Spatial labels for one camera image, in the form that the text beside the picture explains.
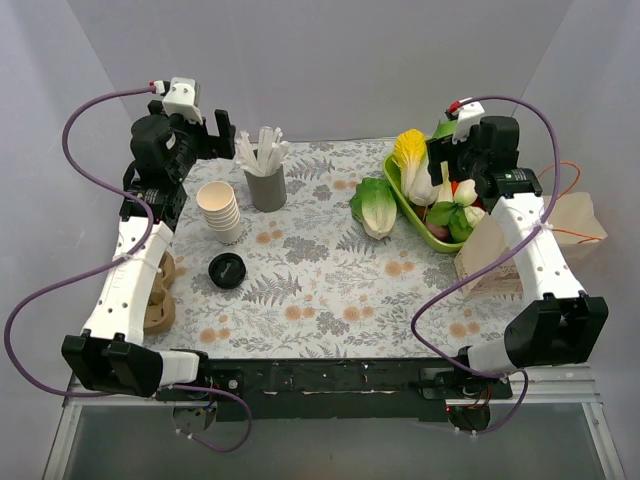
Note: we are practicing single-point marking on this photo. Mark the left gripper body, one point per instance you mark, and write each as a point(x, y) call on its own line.
point(207, 135)

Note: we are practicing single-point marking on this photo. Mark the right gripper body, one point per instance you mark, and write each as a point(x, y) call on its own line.
point(441, 151)

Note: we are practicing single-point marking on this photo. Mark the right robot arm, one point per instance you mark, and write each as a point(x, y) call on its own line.
point(561, 322)

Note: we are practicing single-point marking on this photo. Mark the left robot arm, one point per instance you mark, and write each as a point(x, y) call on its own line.
point(109, 355)

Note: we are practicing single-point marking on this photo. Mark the green napa cabbage toy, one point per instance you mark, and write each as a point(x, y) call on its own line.
point(444, 129)

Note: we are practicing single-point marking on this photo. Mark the yellow napa cabbage toy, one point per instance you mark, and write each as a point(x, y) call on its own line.
point(410, 156)

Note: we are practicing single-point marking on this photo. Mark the green vegetable tray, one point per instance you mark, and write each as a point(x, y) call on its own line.
point(392, 174)

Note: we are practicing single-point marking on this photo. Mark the white radish toy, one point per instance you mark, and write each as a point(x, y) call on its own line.
point(465, 193)

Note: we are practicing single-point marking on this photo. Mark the stack of paper cups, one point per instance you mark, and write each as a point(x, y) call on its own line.
point(217, 202)

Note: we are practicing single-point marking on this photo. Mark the grey straw holder cup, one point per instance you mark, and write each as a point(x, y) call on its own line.
point(267, 194)

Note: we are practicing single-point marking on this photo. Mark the romaine lettuce toy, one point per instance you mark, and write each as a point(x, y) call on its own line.
point(374, 207)

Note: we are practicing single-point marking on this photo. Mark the floral table mat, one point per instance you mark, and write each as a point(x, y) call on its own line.
point(317, 285)

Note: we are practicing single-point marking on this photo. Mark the cardboard cup carrier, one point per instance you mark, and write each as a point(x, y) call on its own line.
point(161, 311)

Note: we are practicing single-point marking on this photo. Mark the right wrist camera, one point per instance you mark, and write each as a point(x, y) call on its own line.
point(466, 114)

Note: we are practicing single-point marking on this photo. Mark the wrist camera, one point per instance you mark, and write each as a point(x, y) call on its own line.
point(466, 114)
point(180, 96)

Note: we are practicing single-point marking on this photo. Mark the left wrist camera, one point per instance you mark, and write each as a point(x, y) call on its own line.
point(180, 96)

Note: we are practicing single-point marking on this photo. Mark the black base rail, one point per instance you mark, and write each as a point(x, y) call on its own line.
point(335, 388)

